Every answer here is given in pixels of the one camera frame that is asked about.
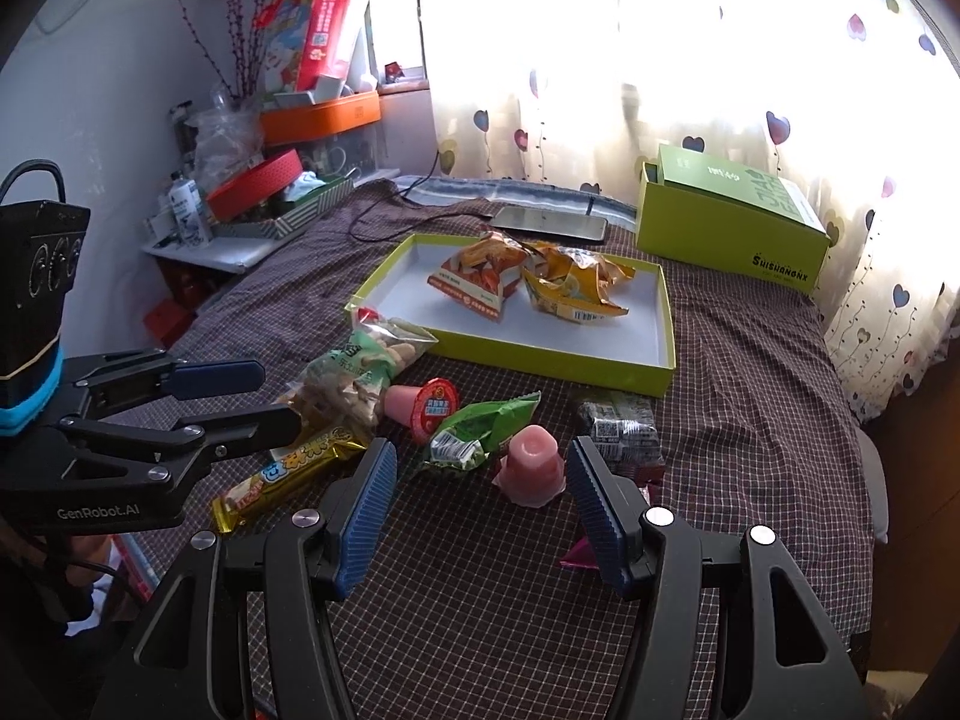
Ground white heart-print curtain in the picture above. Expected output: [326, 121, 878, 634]
[416, 0, 960, 421]

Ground yellow candy bar wrapper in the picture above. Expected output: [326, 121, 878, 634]
[210, 424, 368, 535]

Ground yellow-green cardboard box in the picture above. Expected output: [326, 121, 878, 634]
[636, 161, 832, 295]

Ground yellow crumpled snack packet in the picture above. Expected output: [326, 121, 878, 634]
[521, 240, 637, 327]

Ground dark grey snack packet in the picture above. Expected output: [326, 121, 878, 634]
[576, 390, 665, 470]

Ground orange storage box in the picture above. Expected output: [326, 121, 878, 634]
[259, 90, 382, 147]

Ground white bottle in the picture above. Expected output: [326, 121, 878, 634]
[166, 172, 211, 245]

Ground red decorative branches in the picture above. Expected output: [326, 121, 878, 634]
[176, 0, 275, 102]

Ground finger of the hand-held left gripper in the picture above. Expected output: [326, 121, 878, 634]
[54, 403, 302, 497]
[61, 349, 267, 421]

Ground yellow-green shallow box tray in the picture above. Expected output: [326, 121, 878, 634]
[345, 232, 677, 398]

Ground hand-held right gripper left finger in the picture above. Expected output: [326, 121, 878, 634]
[90, 436, 398, 720]

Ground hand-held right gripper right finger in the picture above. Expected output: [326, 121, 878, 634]
[564, 435, 875, 720]

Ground pink jelly cup red lid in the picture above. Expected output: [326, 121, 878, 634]
[382, 377, 460, 445]
[491, 424, 567, 505]

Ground green cardboard box lid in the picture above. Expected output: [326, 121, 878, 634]
[656, 142, 826, 237]

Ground brown plaid bedsheet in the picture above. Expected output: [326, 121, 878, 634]
[97, 180, 878, 720]

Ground black smartphone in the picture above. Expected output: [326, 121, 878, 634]
[491, 205, 608, 245]

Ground green striped box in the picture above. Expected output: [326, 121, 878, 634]
[214, 172, 355, 241]

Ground clear plastic storage box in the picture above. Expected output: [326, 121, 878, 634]
[262, 124, 391, 181]

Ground orange and white snack packet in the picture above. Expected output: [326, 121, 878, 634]
[426, 231, 530, 323]

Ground clear plastic bag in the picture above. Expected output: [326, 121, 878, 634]
[184, 101, 263, 181]

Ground white shelf board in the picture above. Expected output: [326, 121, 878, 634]
[142, 229, 301, 275]

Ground green snack packet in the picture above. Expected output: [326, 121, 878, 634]
[420, 390, 542, 475]

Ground red round box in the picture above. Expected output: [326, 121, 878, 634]
[206, 150, 305, 222]

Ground red and white carton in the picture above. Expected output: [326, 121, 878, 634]
[251, 0, 372, 95]

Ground clear peanut bag green label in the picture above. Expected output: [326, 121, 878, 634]
[277, 307, 440, 451]

